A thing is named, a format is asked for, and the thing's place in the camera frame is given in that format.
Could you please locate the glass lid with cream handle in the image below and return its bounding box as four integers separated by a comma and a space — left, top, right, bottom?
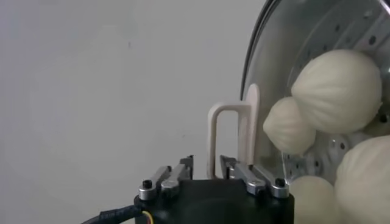
207, 0, 390, 224

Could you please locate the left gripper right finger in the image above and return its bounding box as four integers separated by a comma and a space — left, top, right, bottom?
219, 154, 290, 200

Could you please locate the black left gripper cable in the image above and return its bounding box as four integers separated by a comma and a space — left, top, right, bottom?
80, 204, 153, 224

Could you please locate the white steamed baozi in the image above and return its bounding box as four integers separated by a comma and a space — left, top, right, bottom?
288, 175, 342, 224
333, 135, 390, 224
263, 96, 317, 155
291, 49, 383, 135

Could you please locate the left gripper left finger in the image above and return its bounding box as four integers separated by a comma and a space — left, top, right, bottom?
138, 155, 194, 201

